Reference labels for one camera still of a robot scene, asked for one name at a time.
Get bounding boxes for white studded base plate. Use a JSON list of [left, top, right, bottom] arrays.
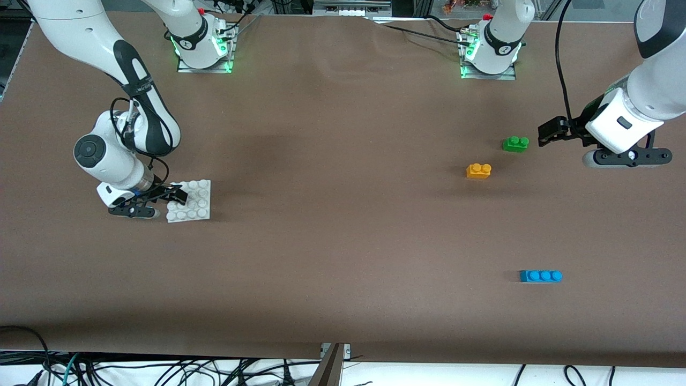
[[166, 180, 212, 224]]

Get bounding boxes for blue three-stud block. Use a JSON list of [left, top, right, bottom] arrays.
[[519, 270, 563, 283]]

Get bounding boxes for colourful small objects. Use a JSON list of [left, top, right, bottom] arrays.
[[442, 0, 483, 14]]

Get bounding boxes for brown table cover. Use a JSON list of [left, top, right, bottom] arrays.
[[0, 10, 686, 369]]

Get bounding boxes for white power strip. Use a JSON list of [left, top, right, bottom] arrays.
[[212, 0, 252, 14]]

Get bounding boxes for grey metal table leg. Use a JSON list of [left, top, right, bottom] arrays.
[[307, 343, 345, 386]]

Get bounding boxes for grey metal device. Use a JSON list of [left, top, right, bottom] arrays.
[[312, 0, 393, 18]]

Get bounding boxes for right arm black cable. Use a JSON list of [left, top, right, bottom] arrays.
[[110, 96, 172, 187]]

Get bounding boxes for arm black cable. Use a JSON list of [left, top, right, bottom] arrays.
[[555, 0, 575, 121], [110, 96, 172, 187]]

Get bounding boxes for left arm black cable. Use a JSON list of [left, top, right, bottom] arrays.
[[555, 0, 575, 121]]

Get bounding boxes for short black table cable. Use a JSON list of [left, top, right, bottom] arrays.
[[425, 15, 473, 35]]

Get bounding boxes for long black table cable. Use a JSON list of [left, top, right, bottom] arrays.
[[382, 24, 472, 44]]

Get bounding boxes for black looped floor cable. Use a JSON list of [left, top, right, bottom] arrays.
[[0, 325, 51, 386]]

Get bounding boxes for thin grey cable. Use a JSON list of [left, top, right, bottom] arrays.
[[228, 13, 263, 41]]

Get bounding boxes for teal floor cable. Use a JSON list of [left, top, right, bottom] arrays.
[[62, 352, 81, 386]]

